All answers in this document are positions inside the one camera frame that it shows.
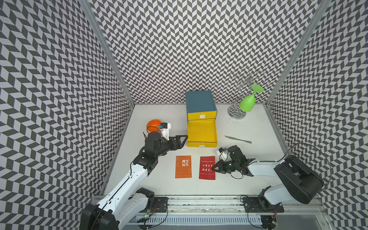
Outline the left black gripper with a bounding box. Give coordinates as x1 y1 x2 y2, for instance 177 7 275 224
154 135 187 157

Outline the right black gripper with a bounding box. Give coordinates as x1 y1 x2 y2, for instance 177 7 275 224
210 159 239 174

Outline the dark red postcard pack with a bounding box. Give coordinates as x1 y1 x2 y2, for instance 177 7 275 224
199 156 216 180

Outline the orange postcard pack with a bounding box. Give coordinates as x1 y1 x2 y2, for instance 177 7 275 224
175 156 192 179

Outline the teal drawer cabinet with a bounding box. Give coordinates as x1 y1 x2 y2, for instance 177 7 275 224
185 90 217 114

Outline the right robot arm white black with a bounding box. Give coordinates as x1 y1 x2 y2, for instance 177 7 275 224
211 145 324 212

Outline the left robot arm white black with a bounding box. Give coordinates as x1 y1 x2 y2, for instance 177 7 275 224
80 132 188 230

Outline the orange bowl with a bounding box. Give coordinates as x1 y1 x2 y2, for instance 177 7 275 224
146 119 162 133

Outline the green plastic wine glass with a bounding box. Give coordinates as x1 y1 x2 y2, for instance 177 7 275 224
239 84 264 113

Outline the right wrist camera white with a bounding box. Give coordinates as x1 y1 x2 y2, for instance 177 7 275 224
217 148 229 162

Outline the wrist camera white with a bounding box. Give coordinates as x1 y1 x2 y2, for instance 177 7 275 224
159 122 171 140
217 148 229 162

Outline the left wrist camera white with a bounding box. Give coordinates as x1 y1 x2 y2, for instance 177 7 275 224
159 122 171 140

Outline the green handled knife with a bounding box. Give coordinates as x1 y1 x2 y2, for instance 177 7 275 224
224 135 252 144

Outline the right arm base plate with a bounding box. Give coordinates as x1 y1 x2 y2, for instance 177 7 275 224
240 196 285 214

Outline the aluminium front rail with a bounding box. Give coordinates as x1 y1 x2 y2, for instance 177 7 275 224
80 195 334 230

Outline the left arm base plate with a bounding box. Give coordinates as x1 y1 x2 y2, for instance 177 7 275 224
139 196 168 213

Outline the chrome wire glass rack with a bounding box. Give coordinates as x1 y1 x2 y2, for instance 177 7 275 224
228 68 270 120

